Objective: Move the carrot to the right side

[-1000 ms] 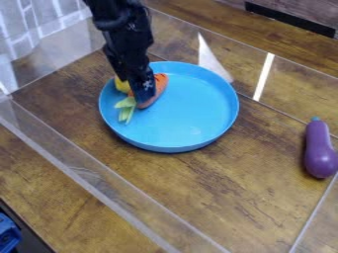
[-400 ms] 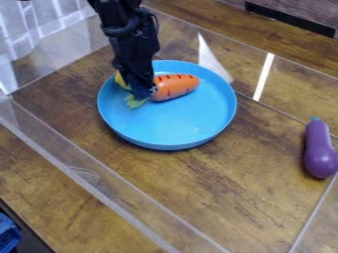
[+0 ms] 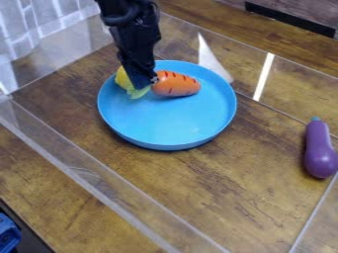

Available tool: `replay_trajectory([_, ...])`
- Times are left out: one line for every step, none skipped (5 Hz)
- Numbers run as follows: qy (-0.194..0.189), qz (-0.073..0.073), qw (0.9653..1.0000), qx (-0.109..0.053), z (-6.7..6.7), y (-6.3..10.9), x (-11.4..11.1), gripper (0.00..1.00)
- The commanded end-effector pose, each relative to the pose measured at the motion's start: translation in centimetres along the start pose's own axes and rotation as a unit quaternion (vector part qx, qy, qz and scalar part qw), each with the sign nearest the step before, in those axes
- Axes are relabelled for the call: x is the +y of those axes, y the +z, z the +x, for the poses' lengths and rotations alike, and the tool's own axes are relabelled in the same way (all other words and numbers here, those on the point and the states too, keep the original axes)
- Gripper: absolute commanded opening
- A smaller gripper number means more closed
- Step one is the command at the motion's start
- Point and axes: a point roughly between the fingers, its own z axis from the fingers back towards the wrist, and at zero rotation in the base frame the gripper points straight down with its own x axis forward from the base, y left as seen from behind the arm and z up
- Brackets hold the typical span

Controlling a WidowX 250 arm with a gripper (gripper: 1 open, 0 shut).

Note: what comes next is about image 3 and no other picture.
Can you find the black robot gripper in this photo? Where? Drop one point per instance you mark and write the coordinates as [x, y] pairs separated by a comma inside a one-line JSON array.
[[133, 21]]

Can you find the orange toy carrot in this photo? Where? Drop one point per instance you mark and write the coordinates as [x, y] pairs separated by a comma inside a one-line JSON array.
[[173, 85]]

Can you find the yellow toy lemon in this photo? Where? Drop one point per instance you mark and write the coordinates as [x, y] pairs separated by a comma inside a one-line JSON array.
[[122, 79]]

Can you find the blue round plate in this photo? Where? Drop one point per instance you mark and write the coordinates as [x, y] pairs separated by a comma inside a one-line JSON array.
[[170, 123]]

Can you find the black bar in background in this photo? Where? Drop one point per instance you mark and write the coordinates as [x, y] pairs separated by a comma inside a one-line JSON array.
[[290, 19]]

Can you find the purple toy eggplant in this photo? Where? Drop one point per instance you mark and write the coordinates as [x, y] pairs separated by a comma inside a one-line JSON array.
[[321, 157]]

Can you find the blue object at corner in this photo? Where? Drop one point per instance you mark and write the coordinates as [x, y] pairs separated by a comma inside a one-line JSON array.
[[10, 234]]

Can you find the clear acrylic enclosure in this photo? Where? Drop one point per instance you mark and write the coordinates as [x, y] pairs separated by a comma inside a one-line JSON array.
[[97, 195]]

